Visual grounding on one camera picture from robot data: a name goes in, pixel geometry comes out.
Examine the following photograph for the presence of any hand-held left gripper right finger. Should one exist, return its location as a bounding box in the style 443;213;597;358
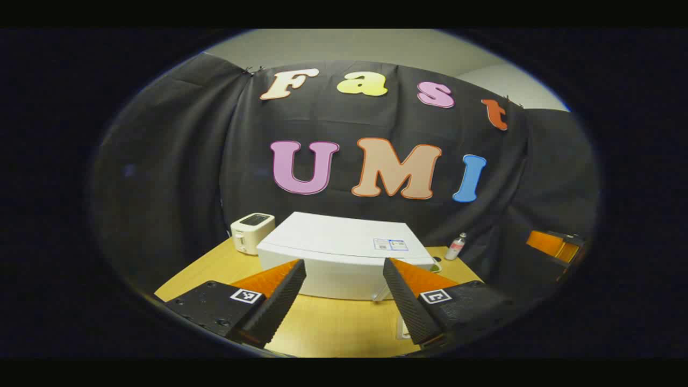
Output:
383;257;517;350

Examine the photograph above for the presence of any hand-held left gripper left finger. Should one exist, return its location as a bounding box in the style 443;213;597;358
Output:
164;259;307;349

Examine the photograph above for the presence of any white microwave oven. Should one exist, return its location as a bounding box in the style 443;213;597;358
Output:
256;211;437;302

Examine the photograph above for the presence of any small bottle with pink label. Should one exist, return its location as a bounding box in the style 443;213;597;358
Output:
445;232;467;261

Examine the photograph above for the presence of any white toaster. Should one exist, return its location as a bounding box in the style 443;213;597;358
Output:
230;213;276;255

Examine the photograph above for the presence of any black backdrop cloth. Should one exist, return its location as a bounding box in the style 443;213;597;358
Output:
91;52;600;302

